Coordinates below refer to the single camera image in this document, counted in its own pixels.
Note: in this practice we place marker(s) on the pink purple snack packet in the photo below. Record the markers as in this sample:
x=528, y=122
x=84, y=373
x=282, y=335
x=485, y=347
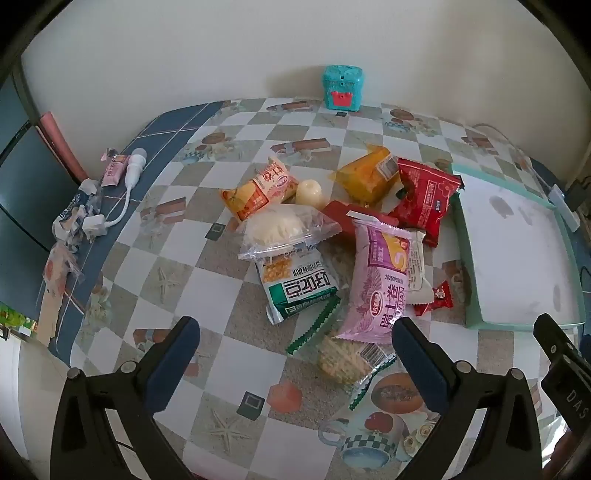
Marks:
x=376, y=290

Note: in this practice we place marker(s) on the teal cardboard tray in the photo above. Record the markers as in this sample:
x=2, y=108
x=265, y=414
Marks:
x=517, y=258

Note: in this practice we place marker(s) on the yellow orange snack packet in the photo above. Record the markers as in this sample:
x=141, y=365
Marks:
x=364, y=177

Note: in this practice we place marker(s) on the peach orange snack packet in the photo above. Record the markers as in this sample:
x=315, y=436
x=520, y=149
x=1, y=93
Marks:
x=254, y=196

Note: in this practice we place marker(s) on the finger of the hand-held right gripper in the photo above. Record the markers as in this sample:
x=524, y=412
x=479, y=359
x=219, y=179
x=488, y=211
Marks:
x=551, y=334

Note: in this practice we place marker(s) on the white handheld device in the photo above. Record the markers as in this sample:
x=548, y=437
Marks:
x=135, y=167

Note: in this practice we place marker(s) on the bright red snack packet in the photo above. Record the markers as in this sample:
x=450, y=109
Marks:
x=425, y=198

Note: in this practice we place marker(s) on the reddish brown plank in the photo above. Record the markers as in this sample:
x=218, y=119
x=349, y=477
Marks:
x=60, y=143

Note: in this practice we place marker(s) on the green yellow packaging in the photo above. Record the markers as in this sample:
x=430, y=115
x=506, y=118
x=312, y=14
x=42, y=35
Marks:
x=11, y=318

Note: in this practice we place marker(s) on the dark red snack packet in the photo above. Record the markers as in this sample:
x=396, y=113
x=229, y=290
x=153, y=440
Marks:
x=339, y=214

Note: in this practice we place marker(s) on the black power adapter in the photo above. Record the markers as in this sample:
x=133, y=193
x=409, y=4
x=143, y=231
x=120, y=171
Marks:
x=579, y=196

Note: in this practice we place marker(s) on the clear plastic packet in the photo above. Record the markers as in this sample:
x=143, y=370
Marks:
x=57, y=270

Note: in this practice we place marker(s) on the clear bag with white bun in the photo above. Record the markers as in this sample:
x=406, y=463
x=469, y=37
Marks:
x=274, y=230

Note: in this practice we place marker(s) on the small pink carton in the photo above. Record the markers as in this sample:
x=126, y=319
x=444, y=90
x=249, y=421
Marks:
x=114, y=170

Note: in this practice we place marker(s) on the small red candy packet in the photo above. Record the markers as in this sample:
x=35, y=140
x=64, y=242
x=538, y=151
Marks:
x=438, y=296

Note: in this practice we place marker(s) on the pale round wrapped snack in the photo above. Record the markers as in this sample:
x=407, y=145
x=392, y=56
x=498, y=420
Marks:
x=308, y=192

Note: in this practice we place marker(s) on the checkered printed tablecloth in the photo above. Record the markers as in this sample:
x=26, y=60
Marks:
x=221, y=295

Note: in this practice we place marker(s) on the teal toy box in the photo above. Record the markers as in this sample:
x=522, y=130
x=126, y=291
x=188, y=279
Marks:
x=341, y=85

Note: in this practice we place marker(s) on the clear green-edged cookie packet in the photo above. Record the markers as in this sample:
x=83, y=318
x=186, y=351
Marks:
x=339, y=360

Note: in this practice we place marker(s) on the dark blue cabinet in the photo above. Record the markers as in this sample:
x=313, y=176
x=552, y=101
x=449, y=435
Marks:
x=23, y=184

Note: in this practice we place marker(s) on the green white corn snack packet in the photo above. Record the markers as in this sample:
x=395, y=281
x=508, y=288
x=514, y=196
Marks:
x=295, y=286

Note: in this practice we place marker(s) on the crumpled blue white wrappers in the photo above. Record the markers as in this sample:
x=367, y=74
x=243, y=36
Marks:
x=69, y=217

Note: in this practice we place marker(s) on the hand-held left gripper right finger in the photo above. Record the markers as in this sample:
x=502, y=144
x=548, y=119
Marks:
x=420, y=364

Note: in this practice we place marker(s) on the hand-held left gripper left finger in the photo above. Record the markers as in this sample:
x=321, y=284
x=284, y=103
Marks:
x=173, y=364

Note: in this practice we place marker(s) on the white power strip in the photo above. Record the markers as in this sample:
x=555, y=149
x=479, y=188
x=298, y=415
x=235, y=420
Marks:
x=564, y=207

